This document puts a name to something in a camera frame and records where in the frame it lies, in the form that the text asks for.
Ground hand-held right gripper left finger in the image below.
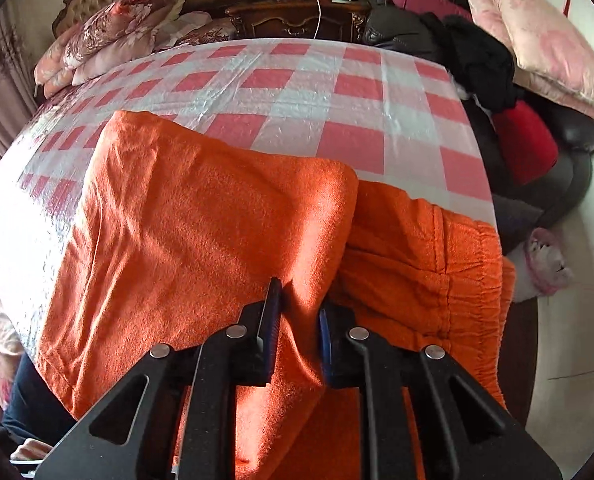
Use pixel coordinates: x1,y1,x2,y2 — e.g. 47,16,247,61
34,276,283,480

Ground red white checked bed sheet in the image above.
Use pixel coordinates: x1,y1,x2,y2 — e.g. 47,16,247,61
0,37,498,361

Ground black clothes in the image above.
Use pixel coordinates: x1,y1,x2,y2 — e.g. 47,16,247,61
422,12,525,113

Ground patterned curtain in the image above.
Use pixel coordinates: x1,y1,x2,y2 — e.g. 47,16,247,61
0,5,38,171

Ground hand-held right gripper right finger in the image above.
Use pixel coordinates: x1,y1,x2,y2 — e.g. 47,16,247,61
318,304,562,480

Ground black leather sofa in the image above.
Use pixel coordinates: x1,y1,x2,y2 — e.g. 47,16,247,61
362,0,594,256

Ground white cable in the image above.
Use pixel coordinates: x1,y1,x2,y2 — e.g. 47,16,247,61
313,0,338,41

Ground person's left hand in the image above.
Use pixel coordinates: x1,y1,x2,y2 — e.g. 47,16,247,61
10,437,53,462

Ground orange pants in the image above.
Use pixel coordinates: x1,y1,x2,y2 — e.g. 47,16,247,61
37,110,518,480

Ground pink floral pillow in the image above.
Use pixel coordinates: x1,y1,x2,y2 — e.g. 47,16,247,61
514,67,594,126
462,0,594,111

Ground person's leg in blue jeans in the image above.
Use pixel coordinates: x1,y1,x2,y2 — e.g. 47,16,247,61
2,352,75,446

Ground grey cloth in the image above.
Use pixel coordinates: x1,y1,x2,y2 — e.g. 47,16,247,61
492,192,545,256

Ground red cushion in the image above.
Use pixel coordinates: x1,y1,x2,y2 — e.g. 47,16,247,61
492,100,560,186

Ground dark wooden nightstand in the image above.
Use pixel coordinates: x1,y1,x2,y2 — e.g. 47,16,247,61
225,0,373,43

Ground floral quilt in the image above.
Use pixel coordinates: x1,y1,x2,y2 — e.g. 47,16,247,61
33,0,188,98

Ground maroon cloth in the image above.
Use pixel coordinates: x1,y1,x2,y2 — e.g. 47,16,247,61
387,0,472,23

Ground pink fluffy slipper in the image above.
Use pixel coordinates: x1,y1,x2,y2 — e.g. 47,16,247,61
522,227,575,296

